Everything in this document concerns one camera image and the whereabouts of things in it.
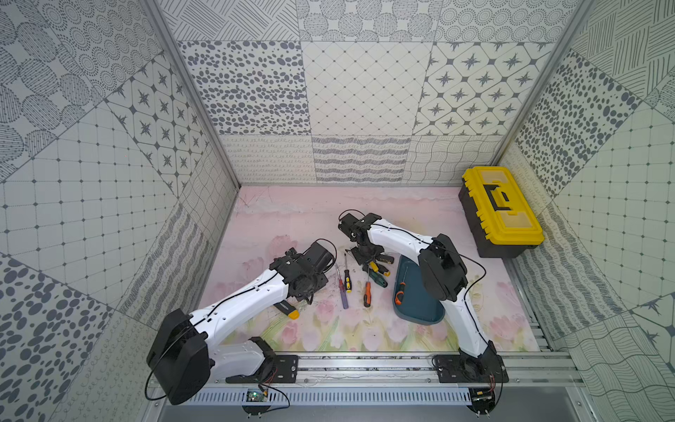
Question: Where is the purple red screwdriver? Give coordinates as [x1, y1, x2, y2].
[336, 267, 349, 309]

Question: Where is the black yellow small screwdriver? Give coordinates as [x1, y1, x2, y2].
[344, 252, 353, 294]

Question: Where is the black yellow-dotted screwdriver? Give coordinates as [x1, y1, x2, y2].
[376, 254, 395, 264]

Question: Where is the green black screwdriver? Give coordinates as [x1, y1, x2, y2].
[367, 269, 388, 288]

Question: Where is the orange black screwdriver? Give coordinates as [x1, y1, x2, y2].
[394, 266, 408, 306]
[362, 265, 372, 308]

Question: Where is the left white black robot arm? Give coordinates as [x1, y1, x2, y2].
[146, 240, 337, 404]

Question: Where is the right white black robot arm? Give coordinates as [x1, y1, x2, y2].
[339, 211, 501, 376]

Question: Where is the teal plastic storage tray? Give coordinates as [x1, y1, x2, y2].
[394, 256, 446, 325]

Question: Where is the yellow black utility knife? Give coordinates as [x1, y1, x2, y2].
[274, 300, 300, 320]

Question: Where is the yellow black toolbox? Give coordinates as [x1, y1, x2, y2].
[458, 166, 545, 258]

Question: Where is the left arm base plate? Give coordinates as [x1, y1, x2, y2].
[226, 354, 299, 384]

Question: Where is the white slotted cable duct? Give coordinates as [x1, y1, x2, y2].
[186, 386, 471, 406]

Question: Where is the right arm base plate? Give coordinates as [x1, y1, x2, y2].
[432, 351, 510, 384]

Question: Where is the aluminium mounting rail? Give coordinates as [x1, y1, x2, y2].
[292, 352, 583, 388]

